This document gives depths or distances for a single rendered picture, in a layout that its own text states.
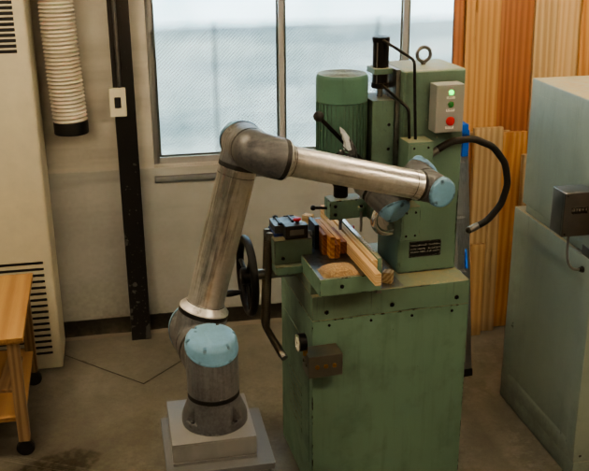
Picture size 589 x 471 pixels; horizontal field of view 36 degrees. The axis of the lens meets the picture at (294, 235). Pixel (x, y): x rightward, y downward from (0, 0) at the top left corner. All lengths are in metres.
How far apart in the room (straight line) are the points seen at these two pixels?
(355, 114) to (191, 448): 1.20
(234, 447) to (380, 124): 1.18
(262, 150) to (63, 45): 1.79
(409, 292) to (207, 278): 0.81
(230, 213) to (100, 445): 1.51
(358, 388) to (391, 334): 0.23
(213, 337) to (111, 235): 1.97
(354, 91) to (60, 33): 1.53
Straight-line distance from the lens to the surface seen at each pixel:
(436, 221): 3.18
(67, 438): 3.85
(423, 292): 3.14
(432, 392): 3.33
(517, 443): 3.80
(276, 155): 2.40
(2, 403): 3.81
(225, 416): 2.59
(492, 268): 4.56
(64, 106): 4.08
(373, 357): 3.18
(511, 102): 4.57
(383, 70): 3.05
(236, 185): 2.54
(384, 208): 2.75
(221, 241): 2.58
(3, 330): 3.59
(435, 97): 3.00
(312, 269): 2.97
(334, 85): 2.97
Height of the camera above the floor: 2.02
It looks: 20 degrees down
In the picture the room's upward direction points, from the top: straight up
